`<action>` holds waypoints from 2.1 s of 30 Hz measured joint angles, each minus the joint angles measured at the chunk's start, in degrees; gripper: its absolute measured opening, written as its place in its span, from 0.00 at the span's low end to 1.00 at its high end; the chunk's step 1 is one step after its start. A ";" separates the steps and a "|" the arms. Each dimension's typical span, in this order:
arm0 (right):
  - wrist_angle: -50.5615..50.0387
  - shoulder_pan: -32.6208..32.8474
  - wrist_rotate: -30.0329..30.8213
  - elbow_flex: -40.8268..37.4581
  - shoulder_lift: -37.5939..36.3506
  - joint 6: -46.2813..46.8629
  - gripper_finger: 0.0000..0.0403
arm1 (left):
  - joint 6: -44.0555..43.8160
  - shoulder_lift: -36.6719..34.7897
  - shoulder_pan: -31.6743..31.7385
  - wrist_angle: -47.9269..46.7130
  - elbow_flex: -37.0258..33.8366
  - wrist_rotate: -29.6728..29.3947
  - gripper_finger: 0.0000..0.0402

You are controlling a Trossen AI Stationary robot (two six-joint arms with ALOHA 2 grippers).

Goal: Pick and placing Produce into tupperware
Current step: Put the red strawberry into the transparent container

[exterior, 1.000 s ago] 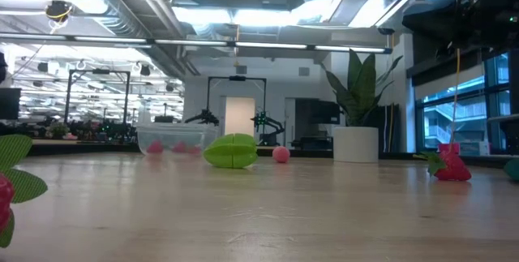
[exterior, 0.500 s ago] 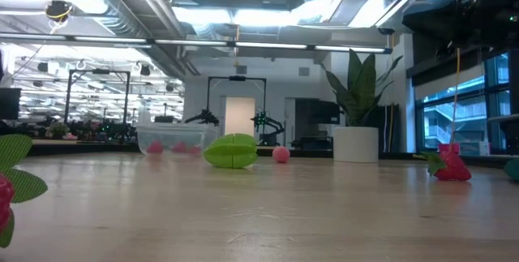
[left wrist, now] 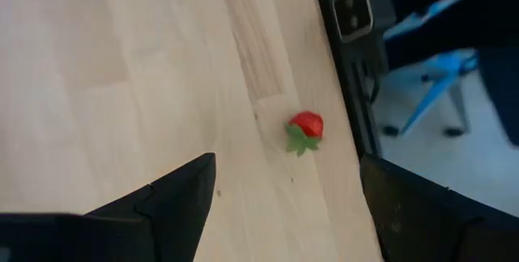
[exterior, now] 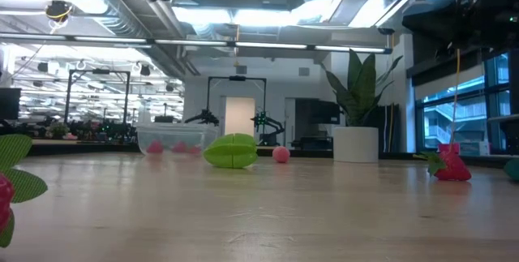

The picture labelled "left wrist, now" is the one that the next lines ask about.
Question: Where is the grey frame corner bracket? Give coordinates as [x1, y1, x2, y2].
[331, 0, 397, 45]

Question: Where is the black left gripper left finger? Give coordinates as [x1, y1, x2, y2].
[0, 152, 217, 262]

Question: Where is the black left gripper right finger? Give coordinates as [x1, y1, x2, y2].
[359, 152, 519, 262]

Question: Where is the black aluminium table frame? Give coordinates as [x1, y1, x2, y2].
[311, 0, 383, 161]

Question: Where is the blue chair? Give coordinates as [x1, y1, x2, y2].
[380, 0, 480, 138]

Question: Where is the red toy strawberry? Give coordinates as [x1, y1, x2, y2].
[284, 110, 325, 158]

